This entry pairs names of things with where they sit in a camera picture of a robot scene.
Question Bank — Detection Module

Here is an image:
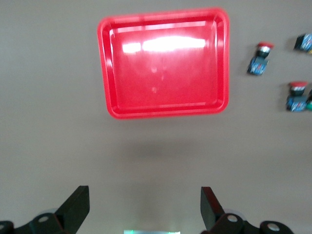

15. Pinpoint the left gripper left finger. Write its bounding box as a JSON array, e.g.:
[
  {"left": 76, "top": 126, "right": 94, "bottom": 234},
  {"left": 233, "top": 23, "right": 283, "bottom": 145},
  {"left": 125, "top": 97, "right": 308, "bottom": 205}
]
[{"left": 0, "top": 185, "right": 90, "bottom": 234}]

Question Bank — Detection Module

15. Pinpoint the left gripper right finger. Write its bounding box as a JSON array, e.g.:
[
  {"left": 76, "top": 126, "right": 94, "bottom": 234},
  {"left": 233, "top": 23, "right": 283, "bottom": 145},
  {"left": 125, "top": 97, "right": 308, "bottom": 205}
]
[{"left": 200, "top": 186, "right": 293, "bottom": 234}]

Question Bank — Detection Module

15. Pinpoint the red plastic tray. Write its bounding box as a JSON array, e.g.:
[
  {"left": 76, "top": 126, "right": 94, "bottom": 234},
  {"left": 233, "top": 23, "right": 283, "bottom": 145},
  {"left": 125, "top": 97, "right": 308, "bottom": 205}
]
[{"left": 97, "top": 7, "right": 231, "bottom": 120}]

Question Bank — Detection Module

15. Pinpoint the brown table cover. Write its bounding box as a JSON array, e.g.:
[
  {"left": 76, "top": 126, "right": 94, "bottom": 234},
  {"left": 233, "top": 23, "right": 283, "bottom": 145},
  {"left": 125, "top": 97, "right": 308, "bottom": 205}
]
[{"left": 0, "top": 0, "right": 312, "bottom": 234}]

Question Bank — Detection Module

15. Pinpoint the red mushroom push button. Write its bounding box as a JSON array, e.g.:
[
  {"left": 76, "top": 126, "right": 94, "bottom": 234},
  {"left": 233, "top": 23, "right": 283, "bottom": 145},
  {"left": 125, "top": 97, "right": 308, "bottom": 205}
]
[
  {"left": 246, "top": 41, "right": 275, "bottom": 76},
  {"left": 285, "top": 81, "right": 309, "bottom": 113}
]

